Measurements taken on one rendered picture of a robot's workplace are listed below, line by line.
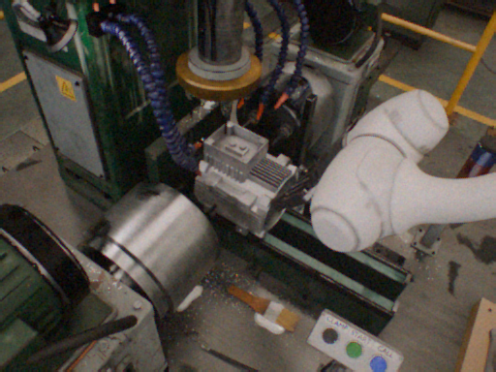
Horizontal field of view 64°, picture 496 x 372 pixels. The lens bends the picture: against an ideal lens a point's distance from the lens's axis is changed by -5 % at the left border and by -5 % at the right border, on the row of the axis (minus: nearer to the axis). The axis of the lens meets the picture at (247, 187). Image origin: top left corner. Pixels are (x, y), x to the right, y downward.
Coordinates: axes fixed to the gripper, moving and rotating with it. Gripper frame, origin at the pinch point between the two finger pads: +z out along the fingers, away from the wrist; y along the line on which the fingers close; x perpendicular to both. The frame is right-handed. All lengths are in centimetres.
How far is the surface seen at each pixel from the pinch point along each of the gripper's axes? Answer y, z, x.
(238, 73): -3.9, -12.9, -26.3
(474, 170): -33.2, -21.1, 28.1
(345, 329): 18.6, -10.2, 22.4
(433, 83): -274, 92, 61
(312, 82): -38.6, 2.3, -13.9
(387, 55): -284, 112, 20
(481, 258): -41, 0, 61
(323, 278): 1.2, 8.4, 21.9
